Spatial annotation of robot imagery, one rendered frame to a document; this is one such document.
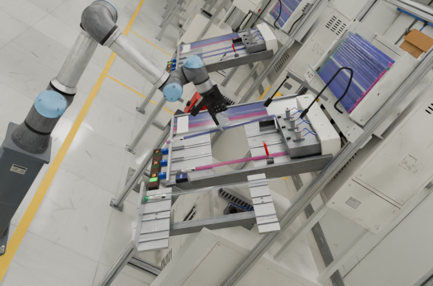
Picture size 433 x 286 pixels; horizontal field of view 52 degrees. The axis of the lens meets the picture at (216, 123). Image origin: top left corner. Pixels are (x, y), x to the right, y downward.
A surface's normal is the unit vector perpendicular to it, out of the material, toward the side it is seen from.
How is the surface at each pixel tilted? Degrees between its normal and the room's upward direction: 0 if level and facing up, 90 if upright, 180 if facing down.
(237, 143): 90
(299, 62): 90
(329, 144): 90
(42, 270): 0
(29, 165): 90
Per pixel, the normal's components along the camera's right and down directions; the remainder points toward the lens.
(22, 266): 0.56, -0.76
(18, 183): 0.25, 0.54
